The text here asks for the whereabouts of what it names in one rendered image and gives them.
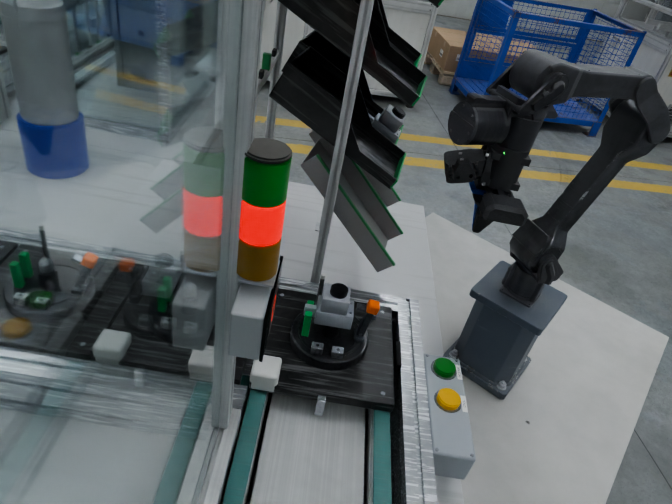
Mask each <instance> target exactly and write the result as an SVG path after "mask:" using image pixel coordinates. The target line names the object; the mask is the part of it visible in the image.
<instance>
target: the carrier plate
mask: <svg viewBox="0 0 672 504"><path fill-rule="evenodd" d="M316 299H317V295H316V294H310V293H304V292H299V291H293V290H287V289H281V288H279V293H278V299H277V303H276V307H275V311H274V316H273V320H272V324H271V328H270V332H269V336H268V340H267V344H266V348H265V353H264V355H267V356H273V357H279V358H281V359H282V363H281V369H280V374H279V379H278V384H277V385H276V386H275V387H274V392H270V393H276V394H282V395H288V396H295V397H301V398H307V399H313V400H317V397H318V395H322V396H326V402H331V403H337V404H344V405H350V406H356V407H362V408H368V409H374V410H380V411H386V412H392V411H393V409H394V406H395V397H394V364H393V331H392V308H391V307H386V306H380V310H379V312H378V313H377V317H376V320H371V322H370V324H369V326H368V328H367V333H368V345H367V349H366V352H365V355H364V357H363V358H362V360H361V361H360V362H359V363H357V364H356V365H354V366H353V367H350V368H348V369H344V370H338V371H330V370H323V369H319V368H316V367H313V366H311V365H309V364H307V363H306V362H304V361H303V360H302V359H300V358H299V357H298V356H297V354H296V353H295V352H294V350H293V348H292V346H291V343H290V332H291V326H292V323H293V321H294V319H295V318H296V317H297V316H298V315H299V314H300V313H302V312H303V311H304V308H305V304H307V301H308V300H310V301H314V305H315V304H316ZM357 303H361V304H365V305H367V303H362V302H357V301H354V316H355V317H356V318H358V319H359V320H360V321H362V319H363V317H364V315H365V312H362V311H358V310H357Z"/></svg>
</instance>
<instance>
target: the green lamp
mask: <svg viewBox="0 0 672 504"><path fill-rule="evenodd" d="M291 160H292V157H291V158H290V159H289V160H288V161H286V162H284V163H281V164H263V163H259V162H256V161H253V160H251V159H250V158H248V157H246V158H245V159H244V173H243V187H242V199H243V200H244V201H245V202H247V203H248V204H250V205H253V206H257V207H263V208H271V207H276V206H279V205H281V204H283V203H284V202H285V201H286V199H287V191H288V183H289V176H290V168H291Z"/></svg>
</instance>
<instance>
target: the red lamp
mask: <svg viewBox="0 0 672 504"><path fill-rule="evenodd" d="M285 207H286V201H285V202H284V203H283V204H281V205H279V206H276V207H271V208H263V207H257V206H253V205H250V204H248V203H247V202H245V201H244V200H243V201H241V216H240V230H239V238H240V239H241V240H242V241H243V242H245V243H247V244H250V245H253V246H259V247H264V246H270V245H273V244H276V243H277V242H279V240H280V239H281V237H282V230H283V222H284V214H285Z"/></svg>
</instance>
